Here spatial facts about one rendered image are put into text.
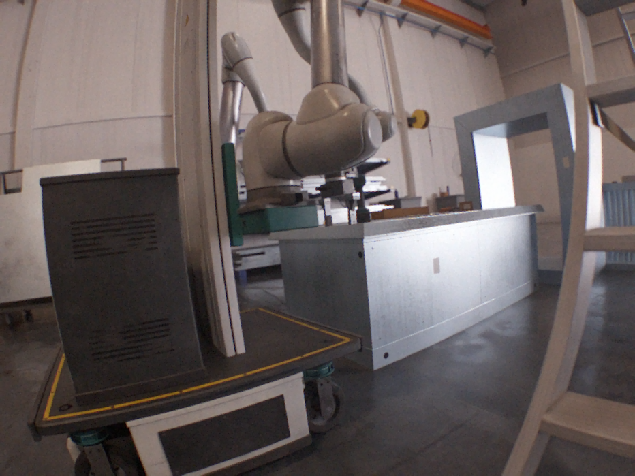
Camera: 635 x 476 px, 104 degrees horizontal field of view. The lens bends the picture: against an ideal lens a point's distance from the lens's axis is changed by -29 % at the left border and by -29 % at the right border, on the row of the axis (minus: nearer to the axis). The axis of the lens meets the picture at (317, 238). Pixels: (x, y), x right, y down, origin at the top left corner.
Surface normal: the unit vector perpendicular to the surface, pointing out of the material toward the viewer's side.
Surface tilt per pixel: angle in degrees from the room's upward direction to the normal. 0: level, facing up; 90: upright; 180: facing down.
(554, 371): 66
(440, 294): 90
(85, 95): 90
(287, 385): 90
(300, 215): 90
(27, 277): 78
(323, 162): 142
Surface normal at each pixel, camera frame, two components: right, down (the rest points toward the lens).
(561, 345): -0.83, -0.30
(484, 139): 0.45, 0.00
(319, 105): -0.49, -0.14
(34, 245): 0.47, -0.22
